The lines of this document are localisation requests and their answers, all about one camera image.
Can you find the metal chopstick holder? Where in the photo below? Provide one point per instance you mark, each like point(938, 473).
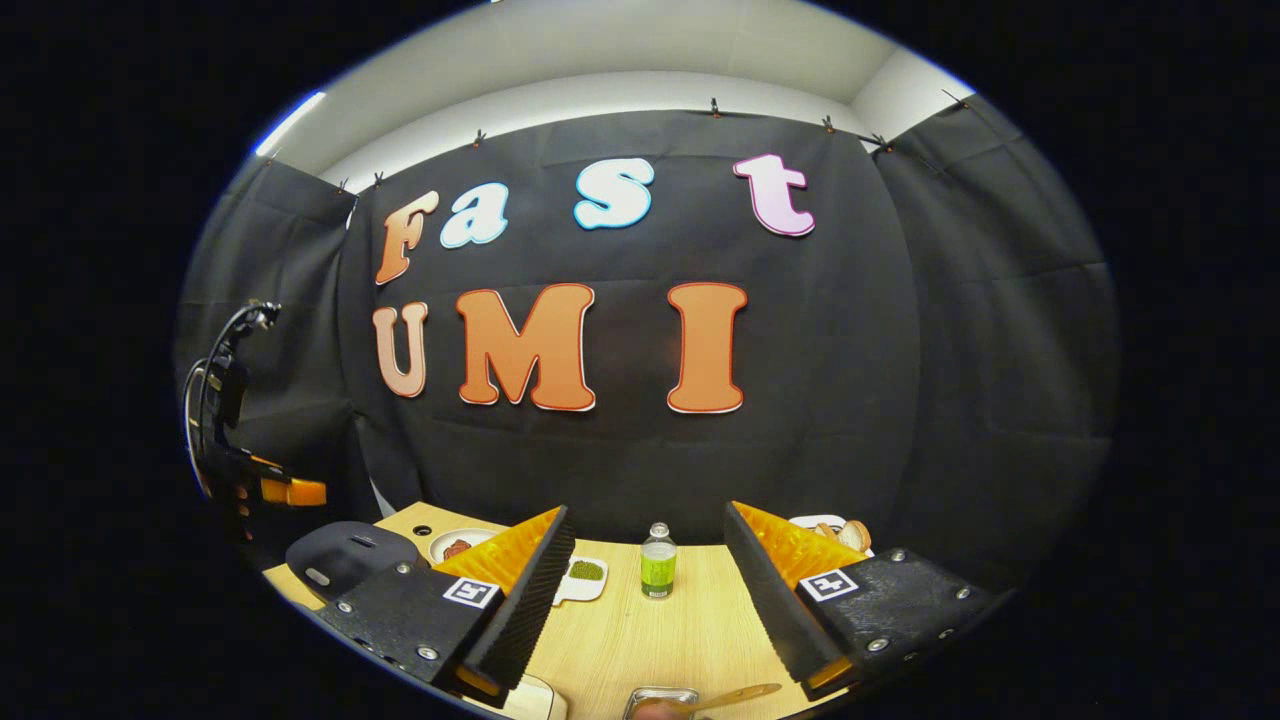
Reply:
point(640, 695)

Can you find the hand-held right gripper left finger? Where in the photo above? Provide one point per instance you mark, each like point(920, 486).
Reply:
point(530, 610)

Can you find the toasted bread slice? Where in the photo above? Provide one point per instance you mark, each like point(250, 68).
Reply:
point(856, 535)
point(826, 531)

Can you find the red meat patty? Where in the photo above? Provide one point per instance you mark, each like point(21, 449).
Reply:
point(457, 548)

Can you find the white toaster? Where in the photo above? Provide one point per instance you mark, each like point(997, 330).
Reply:
point(815, 520)

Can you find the white divided dish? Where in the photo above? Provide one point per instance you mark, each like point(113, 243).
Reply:
point(590, 592)

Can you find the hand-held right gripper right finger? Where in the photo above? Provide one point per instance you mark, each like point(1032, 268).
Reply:
point(770, 610)

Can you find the green beans heap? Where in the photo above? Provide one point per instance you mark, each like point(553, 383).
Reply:
point(586, 571)

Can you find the green drink bottle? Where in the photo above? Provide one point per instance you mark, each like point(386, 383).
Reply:
point(658, 575)

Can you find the black backdrop cloth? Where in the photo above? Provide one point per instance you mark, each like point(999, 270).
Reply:
point(850, 400)

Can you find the brown wooden spoon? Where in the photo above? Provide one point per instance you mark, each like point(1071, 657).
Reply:
point(745, 693)

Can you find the white round plate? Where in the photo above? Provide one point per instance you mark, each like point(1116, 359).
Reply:
point(485, 537)

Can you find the black silver rice cooker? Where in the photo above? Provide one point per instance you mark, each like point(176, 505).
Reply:
point(345, 560)

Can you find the clear plastic container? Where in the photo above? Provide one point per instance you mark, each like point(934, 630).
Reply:
point(535, 700)

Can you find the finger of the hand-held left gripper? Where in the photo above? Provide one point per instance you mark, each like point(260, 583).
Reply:
point(290, 492)
point(265, 462)

